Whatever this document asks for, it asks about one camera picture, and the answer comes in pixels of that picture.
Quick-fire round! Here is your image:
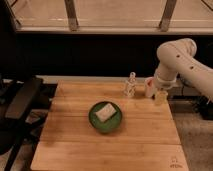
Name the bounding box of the green round bowl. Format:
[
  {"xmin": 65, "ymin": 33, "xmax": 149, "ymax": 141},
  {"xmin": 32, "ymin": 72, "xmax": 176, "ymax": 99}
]
[{"xmin": 88, "ymin": 101, "xmax": 122, "ymax": 133}]

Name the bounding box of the black office chair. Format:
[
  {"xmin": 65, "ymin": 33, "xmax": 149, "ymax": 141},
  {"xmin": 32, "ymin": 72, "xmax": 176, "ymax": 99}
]
[{"xmin": 0, "ymin": 77, "xmax": 46, "ymax": 171}]

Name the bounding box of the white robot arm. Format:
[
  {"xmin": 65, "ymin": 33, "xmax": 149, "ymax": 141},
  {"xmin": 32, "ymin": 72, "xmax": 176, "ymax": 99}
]
[{"xmin": 153, "ymin": 38, "xmax": 213, "ymax": 102}]

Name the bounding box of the white cup with red item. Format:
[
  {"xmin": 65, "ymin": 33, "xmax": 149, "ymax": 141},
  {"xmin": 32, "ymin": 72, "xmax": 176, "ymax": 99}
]
[{"xmin": 145, "ymin": 77, "xmax": 157, "ymax": 98}]

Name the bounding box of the white folded cloth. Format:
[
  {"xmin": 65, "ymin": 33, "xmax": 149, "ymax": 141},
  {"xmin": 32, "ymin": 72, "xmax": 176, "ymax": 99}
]
[{"xmin": 96, "ymin": 103, "xmax": 116, "ymax": 122}]

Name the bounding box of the wooden window frame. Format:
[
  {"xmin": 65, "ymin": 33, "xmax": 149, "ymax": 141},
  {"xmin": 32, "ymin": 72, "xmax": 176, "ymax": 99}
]
[{"xmin": 3, "ymin": 0, "xmax": 213, "ymax": 35}]

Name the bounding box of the clear glass bottle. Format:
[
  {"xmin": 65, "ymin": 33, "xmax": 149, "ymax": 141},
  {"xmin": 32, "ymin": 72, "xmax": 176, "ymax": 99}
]
[{"xmin": 124, "ymin": 72, "xmax": 136, "ymax": 98}]

